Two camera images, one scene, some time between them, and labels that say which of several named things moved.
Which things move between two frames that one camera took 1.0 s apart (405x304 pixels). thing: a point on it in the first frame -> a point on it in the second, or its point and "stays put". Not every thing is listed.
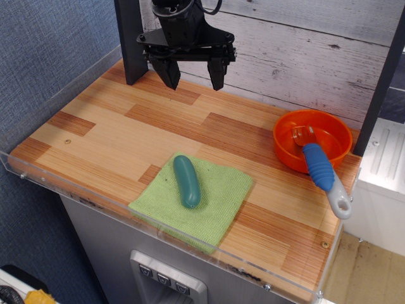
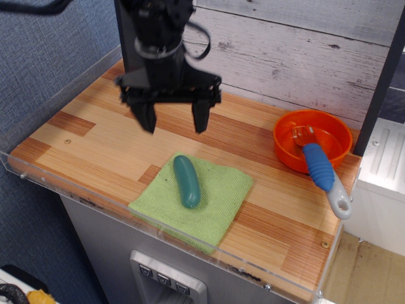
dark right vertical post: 373,110 stays put
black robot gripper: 185,35 -> 169,80
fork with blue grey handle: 321,170 stays put
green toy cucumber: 187,181 stays put
